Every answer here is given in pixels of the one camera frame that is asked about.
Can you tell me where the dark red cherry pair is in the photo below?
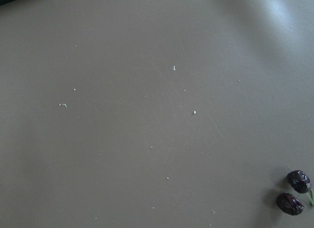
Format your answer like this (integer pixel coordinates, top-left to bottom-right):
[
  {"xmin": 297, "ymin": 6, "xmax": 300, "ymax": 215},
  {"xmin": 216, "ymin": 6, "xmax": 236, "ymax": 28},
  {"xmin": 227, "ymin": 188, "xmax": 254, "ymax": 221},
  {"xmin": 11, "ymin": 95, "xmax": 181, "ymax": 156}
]
[{"xmin": 275, "ymin": 170, "xmax": 314, "ymax": 216}]

